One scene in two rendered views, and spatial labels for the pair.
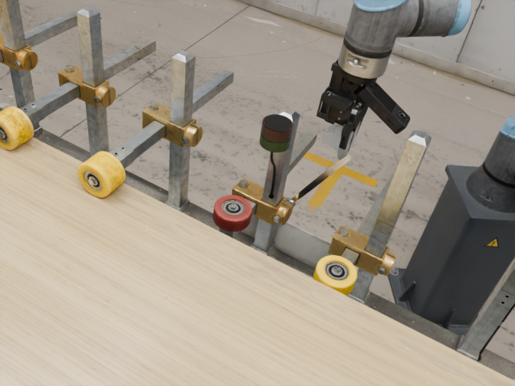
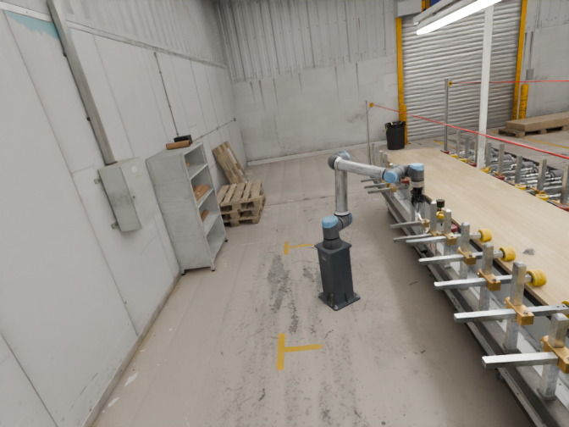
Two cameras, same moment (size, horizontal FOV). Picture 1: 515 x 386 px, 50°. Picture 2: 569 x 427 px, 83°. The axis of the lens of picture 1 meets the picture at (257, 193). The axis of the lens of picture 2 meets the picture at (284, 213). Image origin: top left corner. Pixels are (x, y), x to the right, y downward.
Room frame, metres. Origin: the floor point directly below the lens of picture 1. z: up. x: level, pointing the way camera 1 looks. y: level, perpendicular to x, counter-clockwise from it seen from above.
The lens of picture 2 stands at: (2.54, 1.74, 2.02)
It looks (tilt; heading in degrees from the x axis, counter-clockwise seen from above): 21 degrees down; 254
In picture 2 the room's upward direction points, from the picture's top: 10 degrees counter-clockwise
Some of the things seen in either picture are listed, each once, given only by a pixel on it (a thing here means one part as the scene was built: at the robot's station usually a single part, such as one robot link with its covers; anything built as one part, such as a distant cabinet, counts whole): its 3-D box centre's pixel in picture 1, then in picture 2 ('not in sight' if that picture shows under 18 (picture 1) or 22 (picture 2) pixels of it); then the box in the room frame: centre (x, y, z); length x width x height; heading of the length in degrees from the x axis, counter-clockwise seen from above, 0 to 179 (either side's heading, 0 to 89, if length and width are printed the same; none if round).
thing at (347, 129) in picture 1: (348, 129); not in sight; (0.93, -0.16, 1.08); 0.05 x 0.02 x 0.09; 157
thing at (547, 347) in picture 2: not in sight; (559, 353); (1.41, 1.14, 0.95); 0.13 x 0.06 x 0.05; 67
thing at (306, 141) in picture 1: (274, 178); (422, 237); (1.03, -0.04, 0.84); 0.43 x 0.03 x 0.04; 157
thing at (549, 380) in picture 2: not in sight; (551, 364); (1.41, 1.12, 0.87); 0.03 x 0.03 x 0.48; 67
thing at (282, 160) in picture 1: (271, 201); (433, 230); (0.92, -0.03, 0.87); 0.03 x 0.03 x 0.48; 67
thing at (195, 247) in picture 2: not in sight; (192, 206); (2.58, -2.59, 0.78); 0.90 x 0.45 x 1.55; 69
